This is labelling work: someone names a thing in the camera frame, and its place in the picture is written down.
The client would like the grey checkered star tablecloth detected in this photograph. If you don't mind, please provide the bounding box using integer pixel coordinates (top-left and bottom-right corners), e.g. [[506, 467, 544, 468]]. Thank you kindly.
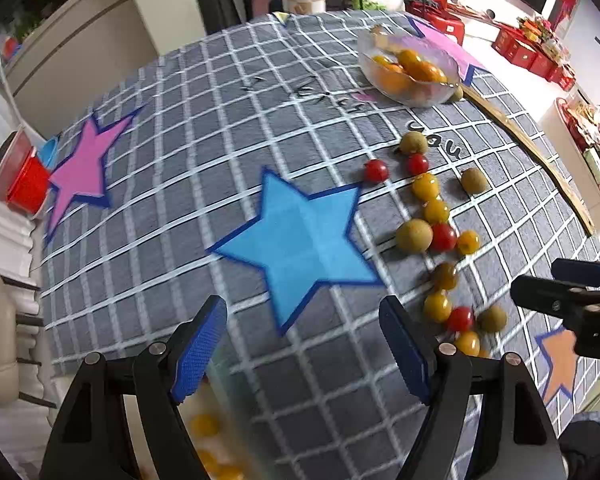
[[35, 10, 600, 480]]

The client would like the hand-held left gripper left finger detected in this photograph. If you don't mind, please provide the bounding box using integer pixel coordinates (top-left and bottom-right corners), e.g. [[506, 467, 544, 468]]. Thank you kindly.
[[40, 295, 228, 480]]

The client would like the red plastic container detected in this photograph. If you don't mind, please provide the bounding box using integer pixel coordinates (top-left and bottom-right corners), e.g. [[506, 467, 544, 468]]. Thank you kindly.
[[0, 130, 53, 216]]

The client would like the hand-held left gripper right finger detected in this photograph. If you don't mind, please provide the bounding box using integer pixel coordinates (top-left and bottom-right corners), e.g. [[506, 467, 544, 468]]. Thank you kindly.
[[378, 295, 566, 480]]

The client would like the blue plastic bowl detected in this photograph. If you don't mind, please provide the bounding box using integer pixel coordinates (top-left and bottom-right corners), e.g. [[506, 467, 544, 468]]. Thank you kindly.
[[37, 137, 61, 171]]

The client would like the clear glass container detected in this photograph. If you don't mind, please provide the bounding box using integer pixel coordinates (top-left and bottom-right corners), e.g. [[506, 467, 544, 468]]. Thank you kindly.
[[177, 342, 286, 480]]

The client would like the clear plastic bowl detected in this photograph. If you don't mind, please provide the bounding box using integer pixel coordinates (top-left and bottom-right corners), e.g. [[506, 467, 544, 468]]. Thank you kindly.
[[356, 30, 462, 108]]

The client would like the beige cabinet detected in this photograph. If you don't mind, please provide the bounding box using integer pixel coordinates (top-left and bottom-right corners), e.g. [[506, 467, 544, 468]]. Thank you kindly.
[[2, 0, 153, 138]]

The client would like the person's dark trouser leg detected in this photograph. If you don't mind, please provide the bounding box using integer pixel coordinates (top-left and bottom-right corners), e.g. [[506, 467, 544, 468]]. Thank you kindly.
[[557, 410, 600, 480]]

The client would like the yellow cherry tomato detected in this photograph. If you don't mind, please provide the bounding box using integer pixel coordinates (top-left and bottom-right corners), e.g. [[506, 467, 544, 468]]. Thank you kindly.
[[454, 330, 481, 357], [456, 230, 481, 256], [190, 412, 221, 437], [207, 462, 246, 480], [423, 291, 452, 323], [423, 198, 451, 225], [411, 172, 441, 201]]

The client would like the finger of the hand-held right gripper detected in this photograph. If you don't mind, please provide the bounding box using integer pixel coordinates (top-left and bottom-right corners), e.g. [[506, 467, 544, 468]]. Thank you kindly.
[[552, 257, 600, 289], [510, 275, 600, 322]]

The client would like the pile of packaged goods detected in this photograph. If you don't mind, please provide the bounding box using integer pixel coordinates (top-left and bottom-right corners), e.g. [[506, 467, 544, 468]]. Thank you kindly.
[[555, 97, 600, 216]]

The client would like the brownish orange cherry tomato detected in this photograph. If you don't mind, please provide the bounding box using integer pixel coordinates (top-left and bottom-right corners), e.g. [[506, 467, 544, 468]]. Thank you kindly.
[[432, 261, 459, 291]]

